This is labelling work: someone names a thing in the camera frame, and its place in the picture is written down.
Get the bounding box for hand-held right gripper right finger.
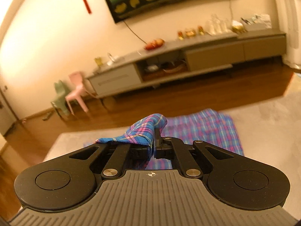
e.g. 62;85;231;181
154;128;233;179

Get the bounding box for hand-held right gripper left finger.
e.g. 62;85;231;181
69;143;152;179

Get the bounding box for blue pink plaid garment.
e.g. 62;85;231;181
83;109;245;170

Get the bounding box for pink plastic chair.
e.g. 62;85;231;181
65;72;97;113

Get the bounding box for white tabletop item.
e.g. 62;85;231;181
106;52;125;66

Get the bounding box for green plastic chair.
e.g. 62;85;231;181
50;81;71;119

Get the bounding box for red plate of fruit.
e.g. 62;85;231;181
144;38;165;50

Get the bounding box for grey long media cabinet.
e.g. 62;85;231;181
86;28;287;99

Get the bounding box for clear glass jars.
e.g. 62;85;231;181
206;14;232;35

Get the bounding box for gold gift box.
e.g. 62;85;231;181
231;20;246;33

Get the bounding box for white box of papers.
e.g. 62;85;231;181
241;14;272;31

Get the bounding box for white curtain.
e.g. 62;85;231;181
270;0;301;69

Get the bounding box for black wall cable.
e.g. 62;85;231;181
124;21;147;45

